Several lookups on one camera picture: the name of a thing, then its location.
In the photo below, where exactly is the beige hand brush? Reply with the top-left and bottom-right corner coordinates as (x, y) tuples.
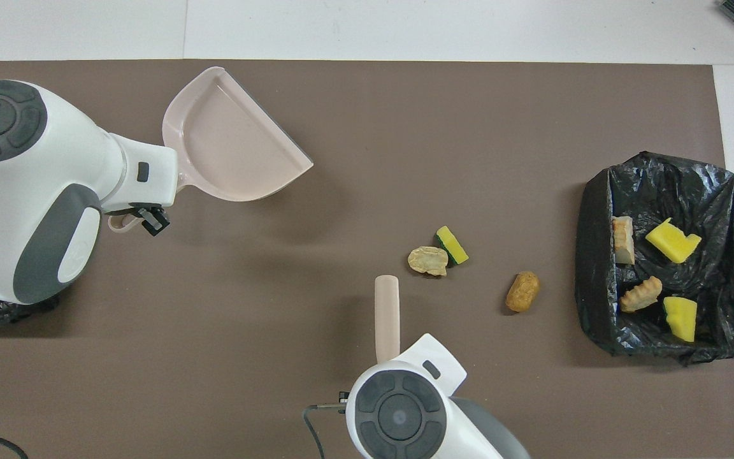
(374, 275), (401, 361)

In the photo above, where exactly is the beige plastic dustpan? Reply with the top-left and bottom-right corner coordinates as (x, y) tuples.
(108, 66), (314, 233)

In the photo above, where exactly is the brown oval bread roll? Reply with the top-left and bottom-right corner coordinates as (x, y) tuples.
(505, 270), (541, 314)

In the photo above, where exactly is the ridged golden pastry piece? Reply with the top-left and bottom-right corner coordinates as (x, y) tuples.
(619, 275), (663, 313)

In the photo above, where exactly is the yellow green sponge wedge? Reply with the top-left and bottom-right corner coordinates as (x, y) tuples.
(663, 296), (698, 343)

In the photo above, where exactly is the notched yellow sponge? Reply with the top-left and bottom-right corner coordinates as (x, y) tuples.
(645, 217), (703, 265)

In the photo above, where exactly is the open bin with black bag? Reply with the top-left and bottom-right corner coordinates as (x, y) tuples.
(574, 151), (734, 367)

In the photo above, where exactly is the beige rock piece left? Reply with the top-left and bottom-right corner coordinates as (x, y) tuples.
(407, 246), (449, 277)

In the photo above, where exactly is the small yellow green sponge piece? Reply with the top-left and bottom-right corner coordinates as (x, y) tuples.
(434, 226), (470, 266)

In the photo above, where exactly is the brown table mat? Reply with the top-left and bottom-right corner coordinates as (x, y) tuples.
(0, 61), (734, 459)

